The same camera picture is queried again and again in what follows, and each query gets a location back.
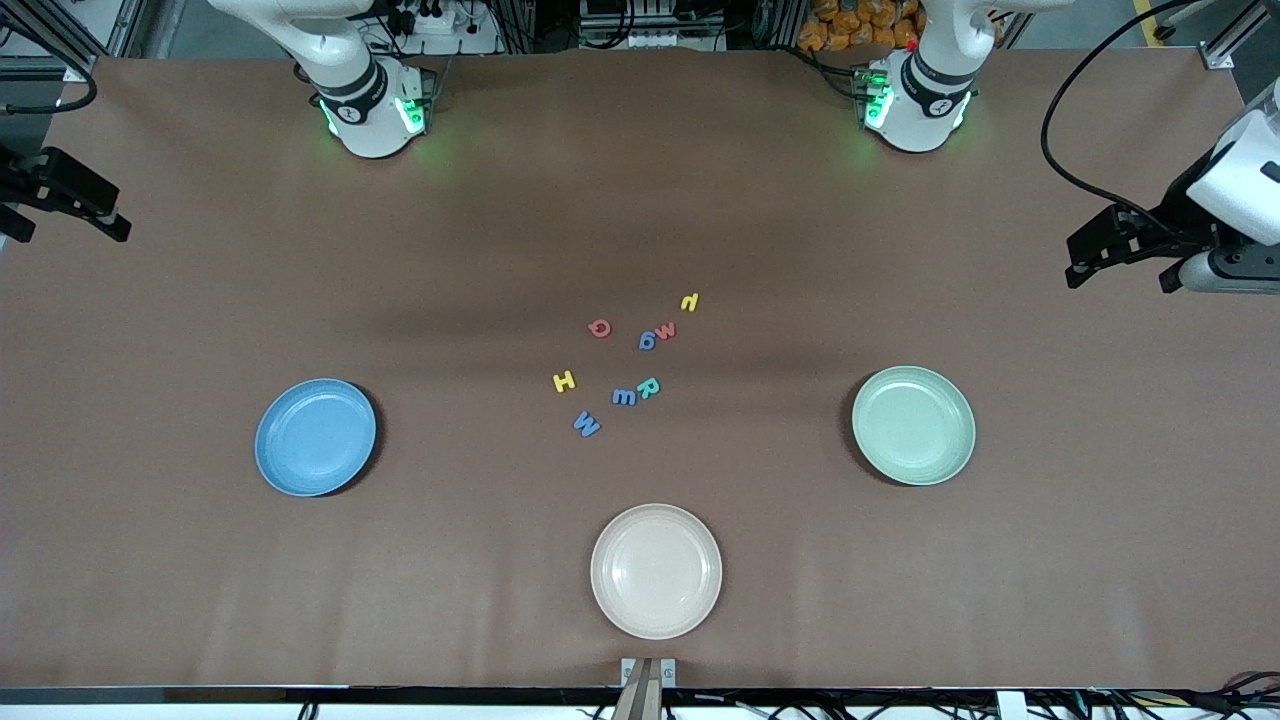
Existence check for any green plate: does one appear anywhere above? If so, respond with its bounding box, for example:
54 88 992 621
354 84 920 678
851 365 977 487

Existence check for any blue plate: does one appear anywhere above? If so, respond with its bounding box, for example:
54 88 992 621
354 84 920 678
254 377 378 498

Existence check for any beige plate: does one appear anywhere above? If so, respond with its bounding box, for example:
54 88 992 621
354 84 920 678
590 503 723 641

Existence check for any bag of orange fruit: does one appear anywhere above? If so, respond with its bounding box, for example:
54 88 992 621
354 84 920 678
797 0 921 53

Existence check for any white power strip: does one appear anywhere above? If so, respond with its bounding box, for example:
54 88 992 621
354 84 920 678
385 0 501 56

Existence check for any background equipment rack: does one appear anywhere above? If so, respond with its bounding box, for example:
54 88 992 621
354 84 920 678
575 0 736 51

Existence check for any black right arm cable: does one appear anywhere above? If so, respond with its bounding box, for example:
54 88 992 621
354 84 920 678
0 72 99 116

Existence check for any aluminium frame profile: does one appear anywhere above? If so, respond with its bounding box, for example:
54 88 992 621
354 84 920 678
0 0 151 83
1200 0 1280 71

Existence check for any black table edge rail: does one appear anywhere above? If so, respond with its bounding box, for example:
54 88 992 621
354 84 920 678
0 685 1280 709

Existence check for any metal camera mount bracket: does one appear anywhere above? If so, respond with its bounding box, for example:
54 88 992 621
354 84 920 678
621 657 678 720

